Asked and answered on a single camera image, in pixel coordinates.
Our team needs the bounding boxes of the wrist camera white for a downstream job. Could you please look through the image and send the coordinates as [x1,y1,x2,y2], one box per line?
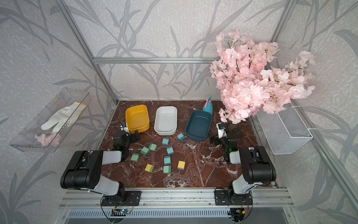
[216,123,227,139]
[120,123,130,133]

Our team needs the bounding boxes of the green plug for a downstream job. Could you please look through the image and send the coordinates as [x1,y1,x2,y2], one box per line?
[148,143,157,152]
[163,165,173,174]
[140,147,150,156]
[131,153,139,162]

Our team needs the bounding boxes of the small pink flower sprig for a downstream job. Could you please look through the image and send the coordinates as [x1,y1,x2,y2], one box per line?
[34,133,62,147]

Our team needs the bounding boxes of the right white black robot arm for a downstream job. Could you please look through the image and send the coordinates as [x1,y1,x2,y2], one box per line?
[209,129,277,196]

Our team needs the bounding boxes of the right circuit board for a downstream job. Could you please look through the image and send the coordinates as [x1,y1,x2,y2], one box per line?
[227,208,248,219]

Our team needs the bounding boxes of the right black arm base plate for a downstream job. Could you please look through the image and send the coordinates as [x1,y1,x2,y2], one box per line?
[214,188,253,206]

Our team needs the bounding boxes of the white wire mesh basket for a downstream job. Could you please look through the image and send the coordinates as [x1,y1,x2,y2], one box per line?
[257,103,313,155]

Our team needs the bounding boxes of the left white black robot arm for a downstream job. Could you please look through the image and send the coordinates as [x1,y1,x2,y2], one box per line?
[60,130,140,199]

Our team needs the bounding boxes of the white plastic storage box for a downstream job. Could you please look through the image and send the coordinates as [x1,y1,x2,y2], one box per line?
[154,106,178,136]

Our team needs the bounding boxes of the yellow plastic storage box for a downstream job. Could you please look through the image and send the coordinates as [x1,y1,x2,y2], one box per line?
[125,105,150,133]

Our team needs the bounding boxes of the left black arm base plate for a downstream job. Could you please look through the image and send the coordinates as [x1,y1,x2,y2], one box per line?
[100,190,142,207]

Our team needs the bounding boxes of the aluminium front rail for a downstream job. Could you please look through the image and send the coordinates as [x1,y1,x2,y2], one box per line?
[59,188,294,209]

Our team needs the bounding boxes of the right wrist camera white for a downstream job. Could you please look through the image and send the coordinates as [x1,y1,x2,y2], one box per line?
[216,123,227,139]

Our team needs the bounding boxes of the teal plug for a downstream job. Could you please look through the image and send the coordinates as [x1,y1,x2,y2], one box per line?
[164,156,171,165]
[166,147,174,155]
[162,138,170,146]
[177,133,185,142]

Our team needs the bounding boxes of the clear acrylic wall shelf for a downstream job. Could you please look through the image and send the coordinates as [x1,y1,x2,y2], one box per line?
[9,88,92,153]

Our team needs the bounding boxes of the pink artificial blossom tree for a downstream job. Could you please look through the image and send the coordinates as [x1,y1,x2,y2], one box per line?
[210,30,315,125]

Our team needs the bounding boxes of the dark teal storage box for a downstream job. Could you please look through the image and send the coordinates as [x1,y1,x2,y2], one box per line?
[185,110,212,142]

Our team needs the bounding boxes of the left circuit board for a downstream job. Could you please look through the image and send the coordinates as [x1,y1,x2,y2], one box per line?
[111,208,132,217]

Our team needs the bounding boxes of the circuit board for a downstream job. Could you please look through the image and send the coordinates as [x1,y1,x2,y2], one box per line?
[111,208,132,217]
[227,208,248,219]

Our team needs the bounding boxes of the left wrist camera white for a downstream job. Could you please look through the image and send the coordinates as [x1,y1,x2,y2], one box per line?
[120,123,130,133]

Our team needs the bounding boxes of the white work glove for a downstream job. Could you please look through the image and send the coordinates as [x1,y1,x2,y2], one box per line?
[41,102,87,133]

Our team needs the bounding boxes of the teal pink spray bottle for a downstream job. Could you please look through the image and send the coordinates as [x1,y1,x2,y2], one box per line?
[202,97,213,114]

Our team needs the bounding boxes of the yellow plug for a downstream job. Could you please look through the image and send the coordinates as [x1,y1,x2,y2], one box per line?
[145,164,154,173]
[177,161,186,170]

